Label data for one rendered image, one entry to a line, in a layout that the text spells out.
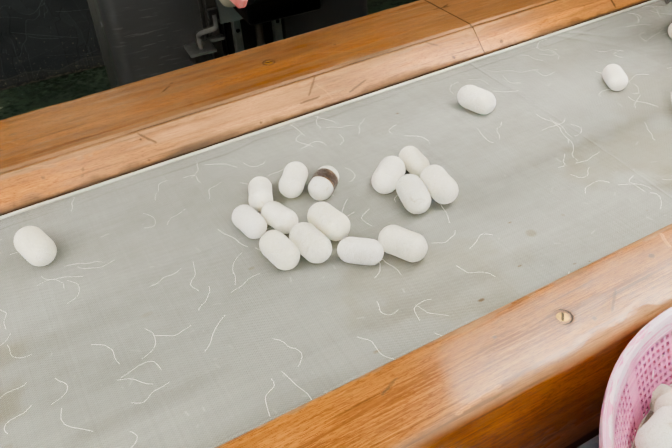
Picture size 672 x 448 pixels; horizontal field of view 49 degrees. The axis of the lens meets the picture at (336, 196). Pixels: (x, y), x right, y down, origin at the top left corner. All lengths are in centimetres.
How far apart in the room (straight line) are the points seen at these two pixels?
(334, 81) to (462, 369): 36
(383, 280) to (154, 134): 25
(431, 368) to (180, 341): 16
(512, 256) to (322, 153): 19
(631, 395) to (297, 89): 40
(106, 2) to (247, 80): 75
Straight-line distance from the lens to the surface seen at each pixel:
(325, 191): 56
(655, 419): 44
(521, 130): 65
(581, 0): 87
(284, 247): 50
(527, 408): 43
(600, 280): 47
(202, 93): 68
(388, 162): 57
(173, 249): 54
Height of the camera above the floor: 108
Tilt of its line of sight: 36 degrees down
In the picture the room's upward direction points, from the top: 4 degrees counter-clockwise
